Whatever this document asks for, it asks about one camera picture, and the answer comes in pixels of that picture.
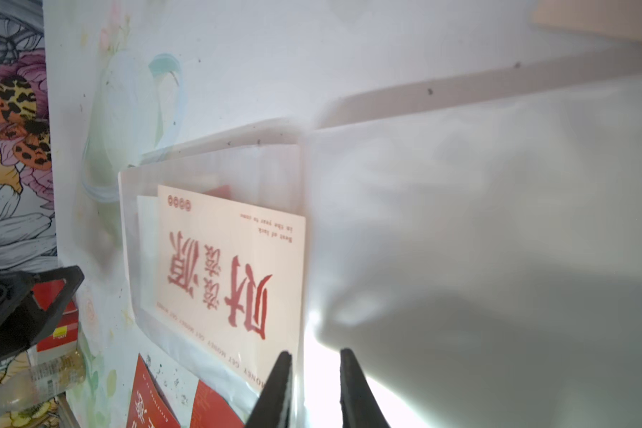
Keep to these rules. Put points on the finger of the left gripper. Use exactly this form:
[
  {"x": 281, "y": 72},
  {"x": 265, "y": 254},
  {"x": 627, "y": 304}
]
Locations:
[{"x": 22, "y": 323}]

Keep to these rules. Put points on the red and white box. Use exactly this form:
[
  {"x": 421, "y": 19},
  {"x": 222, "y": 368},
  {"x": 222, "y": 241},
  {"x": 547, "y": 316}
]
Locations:
[{"x": 64, "y": 338}]

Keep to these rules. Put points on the red card with white characters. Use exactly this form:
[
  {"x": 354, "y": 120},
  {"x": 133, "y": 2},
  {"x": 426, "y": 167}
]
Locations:
[{"x": 147, "y": 408}]

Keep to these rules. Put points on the small plastic bottle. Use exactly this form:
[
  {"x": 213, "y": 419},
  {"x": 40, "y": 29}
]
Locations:
[{"x": 41, "y": 383}]

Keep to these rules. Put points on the red landscape greeting card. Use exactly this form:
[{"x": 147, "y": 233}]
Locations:
[{"x": 210, "y": 410}]

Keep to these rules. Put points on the cream card with red characters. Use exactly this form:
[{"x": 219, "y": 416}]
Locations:
[{"x": 230, "y": 277}]

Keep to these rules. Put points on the small pink card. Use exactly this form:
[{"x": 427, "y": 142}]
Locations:
[{"x": 620, "y": 19}]

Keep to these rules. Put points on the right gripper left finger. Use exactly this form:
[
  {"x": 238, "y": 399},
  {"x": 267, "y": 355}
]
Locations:
[{"x": 273, "y": 408}]

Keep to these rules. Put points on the pink photo album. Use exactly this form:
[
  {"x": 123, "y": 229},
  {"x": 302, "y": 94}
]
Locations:
[{"x": 484, "y": 262}]

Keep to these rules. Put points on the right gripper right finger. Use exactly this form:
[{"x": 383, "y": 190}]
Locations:
[{"x": 359, "y": 406}]

